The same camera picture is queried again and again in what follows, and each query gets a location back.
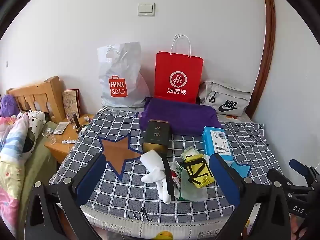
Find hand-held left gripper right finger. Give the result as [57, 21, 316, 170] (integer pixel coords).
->
[209, 153, 292, 240]

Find dark tea box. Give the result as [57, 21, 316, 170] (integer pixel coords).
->
[142, 120, 171, 156]

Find yellow mesh pouch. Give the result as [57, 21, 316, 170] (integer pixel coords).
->
[180, 154, 215, 188]

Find white glove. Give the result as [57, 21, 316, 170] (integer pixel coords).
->
[156, 177, 174, 204]
[140, 149, 166, 183]

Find purple plush toy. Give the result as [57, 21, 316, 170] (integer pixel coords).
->
[0, 94, 20, 118]

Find wooden headboard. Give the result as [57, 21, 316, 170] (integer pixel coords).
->
[7, 76, 66, 124]

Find wooden nightstand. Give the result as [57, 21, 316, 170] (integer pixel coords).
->
[44, 114, 94, 165]

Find clear plastic pouch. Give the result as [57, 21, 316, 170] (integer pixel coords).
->
[179, 167, 208, 202]

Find white wall light switch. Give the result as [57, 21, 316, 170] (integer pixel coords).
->
[138, 3, 155, 16]

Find black strap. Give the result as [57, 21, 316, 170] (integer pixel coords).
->
[161, 155, 176, 196]

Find green white packet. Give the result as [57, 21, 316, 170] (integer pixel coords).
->
[181, 147, 208, 161]

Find leaning books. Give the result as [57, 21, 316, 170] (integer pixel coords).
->
[62, 89, 81, 119]

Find wooden door frame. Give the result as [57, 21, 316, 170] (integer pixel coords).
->
[246, 0, 277, 120]

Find purple towel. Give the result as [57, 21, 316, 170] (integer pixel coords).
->
[139, 97, 222, 137]

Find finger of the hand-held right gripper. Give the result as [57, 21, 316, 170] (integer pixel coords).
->
[267, 168, 300, 193]
[289, 158, 320, 180]

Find white plastic shopping bag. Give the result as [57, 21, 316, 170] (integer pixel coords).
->
[97, 42, 151, 107]

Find green bed sheet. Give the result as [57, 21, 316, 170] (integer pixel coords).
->
[19, 121, 58, 220]

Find grey plaid blanket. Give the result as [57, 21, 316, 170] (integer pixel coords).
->
[49, 105, 284, 240]

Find small red printed packet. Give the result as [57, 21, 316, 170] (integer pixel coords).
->
[170, 162, 183, 188]

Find red paper bag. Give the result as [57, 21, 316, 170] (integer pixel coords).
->
[154, 34, 204, 104]

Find grey waist bag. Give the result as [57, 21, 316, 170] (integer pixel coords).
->
[198, 80, 252, 117]

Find clear glass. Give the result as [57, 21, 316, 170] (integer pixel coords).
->
[42, 127, 57, 144]

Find colourful patterned quilt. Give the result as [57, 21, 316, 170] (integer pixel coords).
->
[0, 110, 47, 230]

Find blue tissue pack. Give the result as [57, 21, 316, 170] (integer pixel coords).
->
[201, 126, 233, 157]

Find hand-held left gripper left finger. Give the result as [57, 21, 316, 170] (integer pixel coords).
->
[25, 152, 107, 240]

